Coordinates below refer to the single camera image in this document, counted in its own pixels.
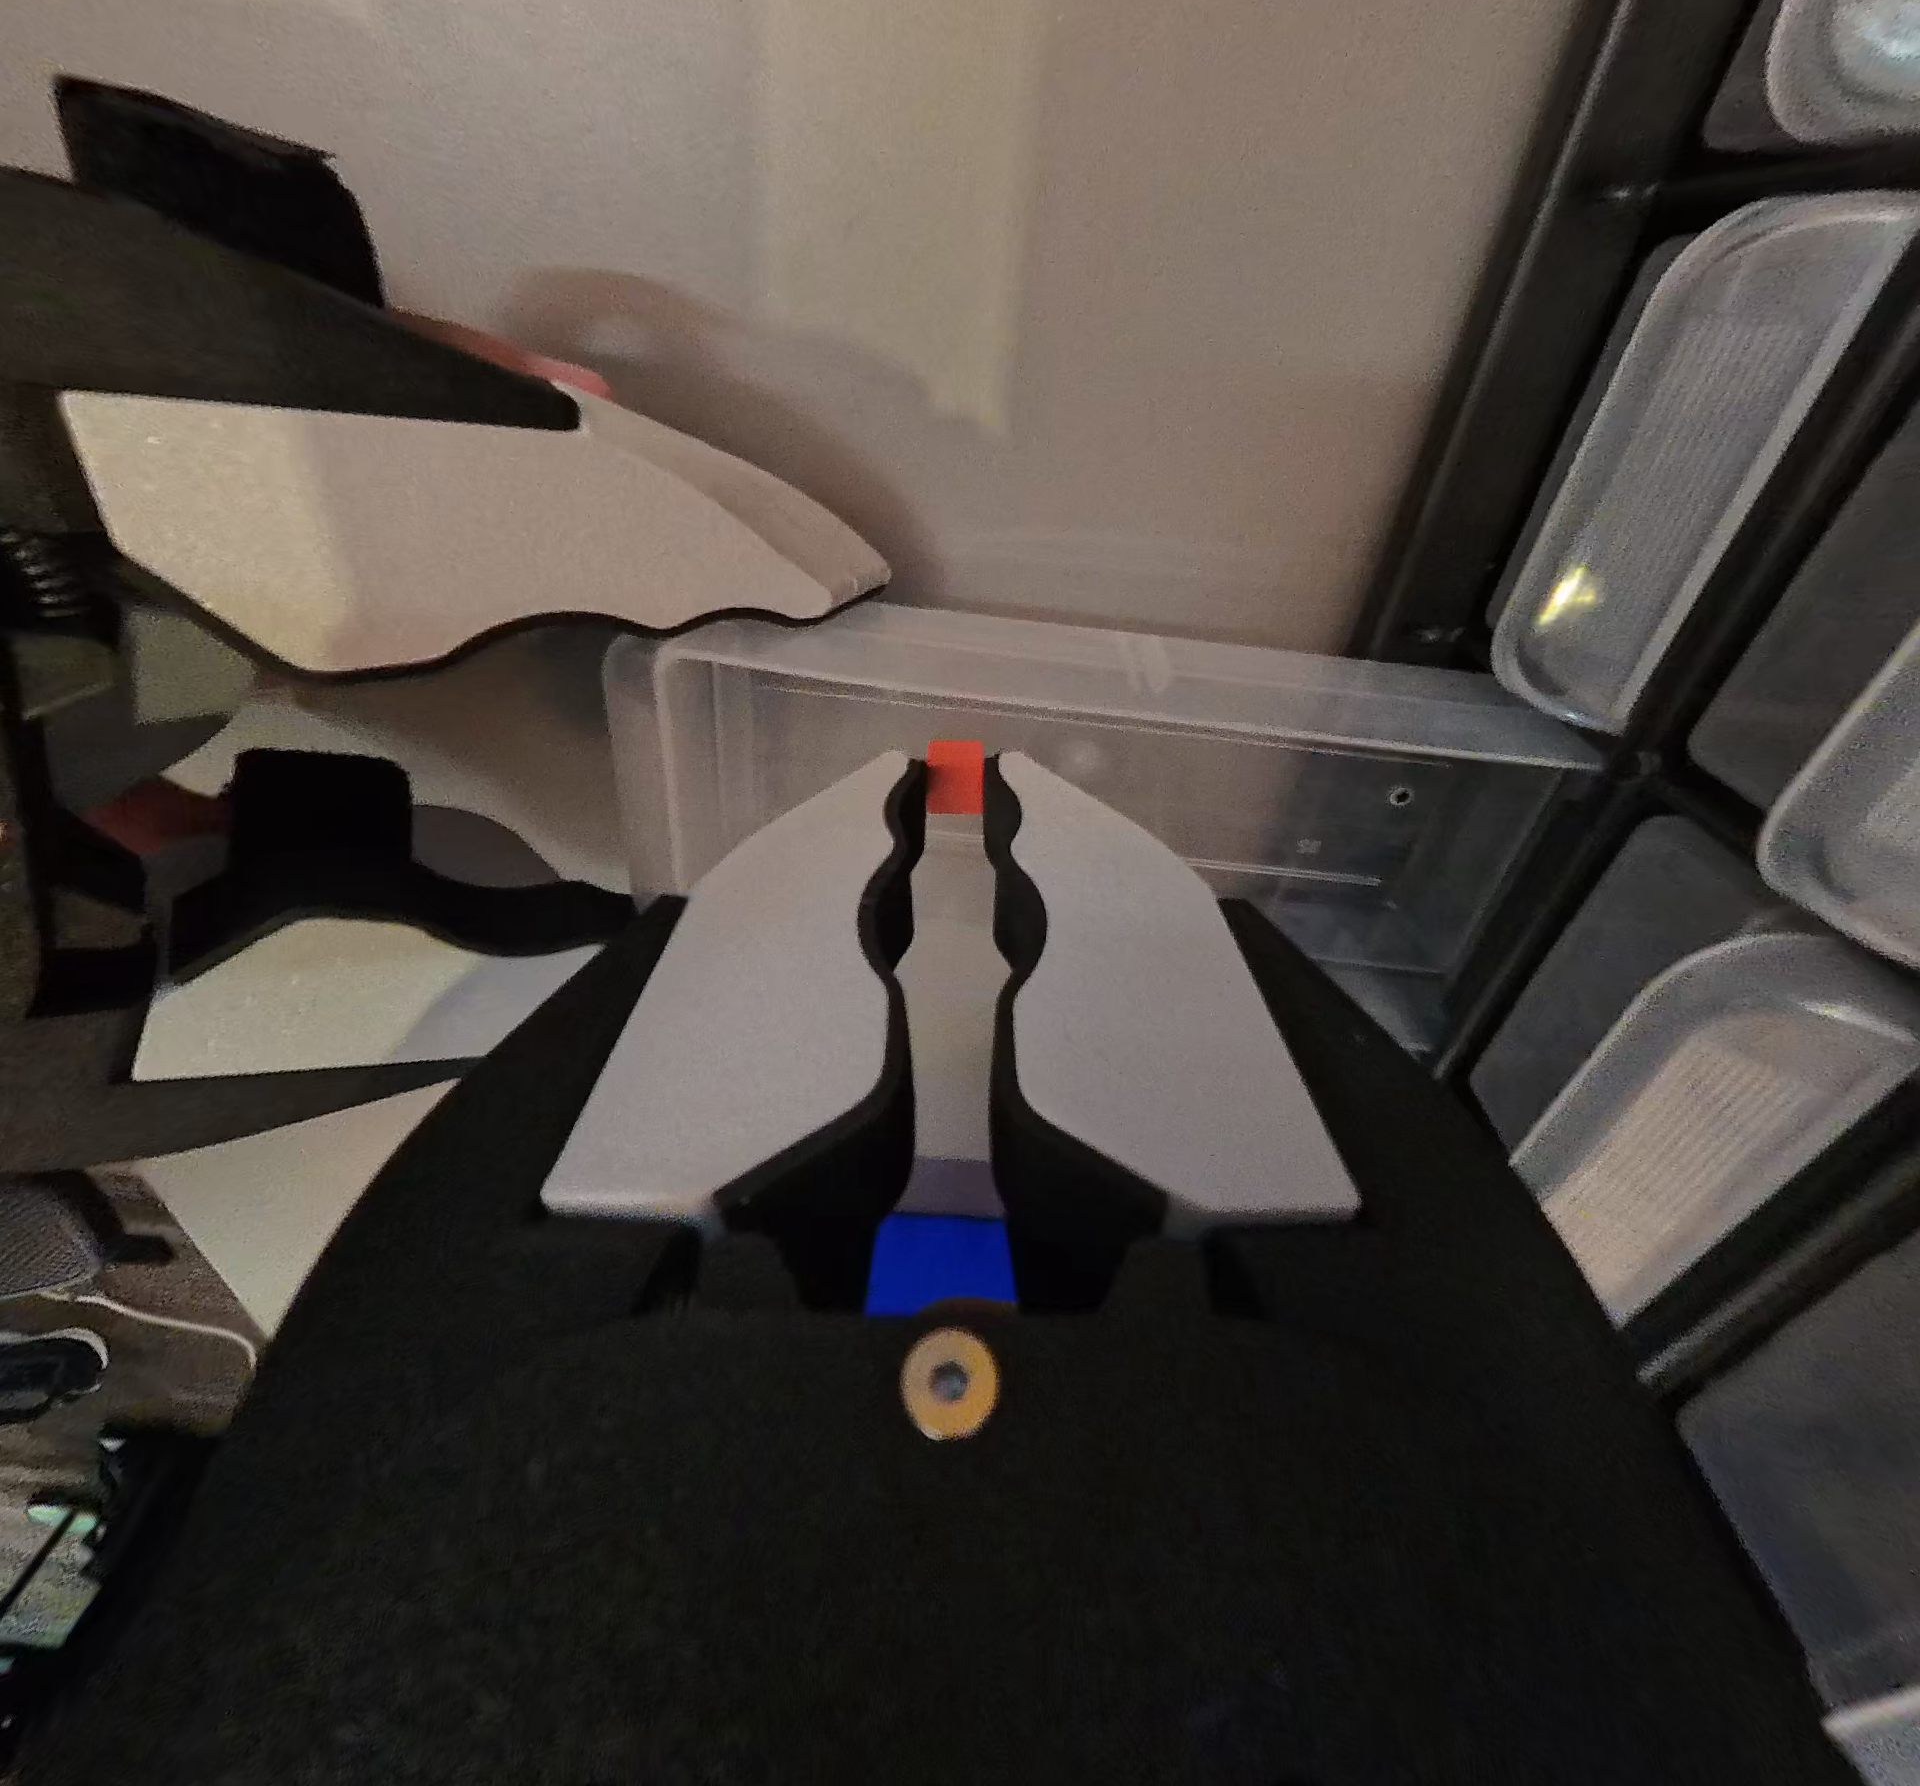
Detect blue plastic bin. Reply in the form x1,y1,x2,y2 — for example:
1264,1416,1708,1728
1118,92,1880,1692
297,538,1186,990
867,1208,1025,1320

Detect person's left hand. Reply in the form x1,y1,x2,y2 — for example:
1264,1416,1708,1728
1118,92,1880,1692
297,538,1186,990
384,310,613,405

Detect clear plastic drawer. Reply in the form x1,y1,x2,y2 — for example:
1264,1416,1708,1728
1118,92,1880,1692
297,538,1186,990
605,604,1616,1052

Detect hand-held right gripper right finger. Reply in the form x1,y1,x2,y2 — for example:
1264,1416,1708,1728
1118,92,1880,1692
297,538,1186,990
985,750,1365,1318

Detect rows of clear cabinet drawers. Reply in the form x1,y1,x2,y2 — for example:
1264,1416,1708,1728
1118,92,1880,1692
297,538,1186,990
1484,0,1920,1786

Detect black office chair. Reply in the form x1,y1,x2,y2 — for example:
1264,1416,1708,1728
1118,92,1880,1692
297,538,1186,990
0,1168,117,1302

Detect black drawer cabinet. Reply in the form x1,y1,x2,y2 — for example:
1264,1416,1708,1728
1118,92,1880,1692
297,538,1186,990
1357,0,1920,1728

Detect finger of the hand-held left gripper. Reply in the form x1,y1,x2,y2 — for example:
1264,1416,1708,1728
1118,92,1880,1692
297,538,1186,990
124,874,639,1088
56,389,892,684

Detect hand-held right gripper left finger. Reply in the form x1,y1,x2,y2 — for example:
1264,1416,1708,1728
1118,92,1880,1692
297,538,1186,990
544,750,924,1318

